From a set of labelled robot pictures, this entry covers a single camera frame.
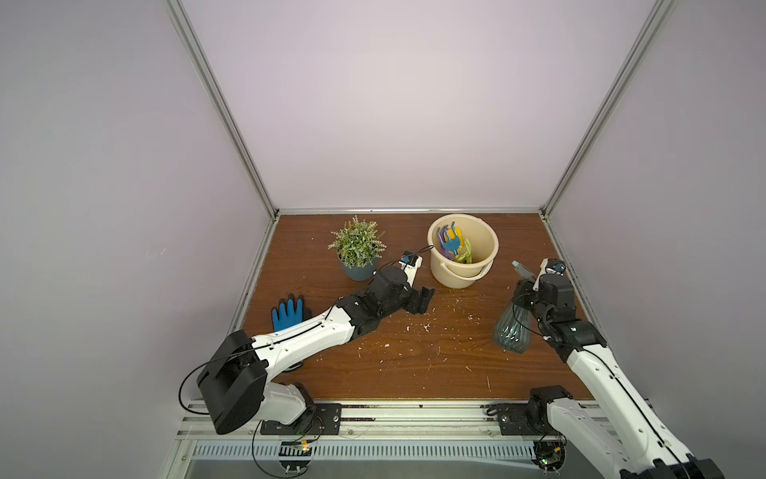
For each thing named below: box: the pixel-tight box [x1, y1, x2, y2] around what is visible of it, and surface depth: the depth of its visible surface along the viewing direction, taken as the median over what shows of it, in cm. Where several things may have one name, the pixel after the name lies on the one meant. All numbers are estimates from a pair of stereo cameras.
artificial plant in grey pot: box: [327, 214, 387, 282], surface depth 92 cm
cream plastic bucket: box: [426, 213, 500, 289], surface depth 96 cm
